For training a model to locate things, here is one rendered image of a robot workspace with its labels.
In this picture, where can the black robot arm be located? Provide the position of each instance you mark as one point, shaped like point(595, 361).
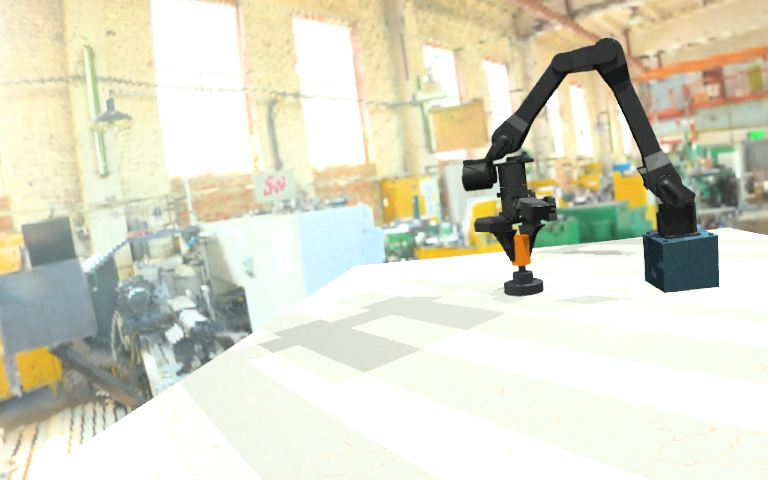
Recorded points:
point(677, 215)

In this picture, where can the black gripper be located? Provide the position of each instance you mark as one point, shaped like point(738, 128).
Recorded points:
point(502, 226)

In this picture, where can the orange knob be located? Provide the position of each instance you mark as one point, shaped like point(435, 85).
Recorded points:
point(522, 250)

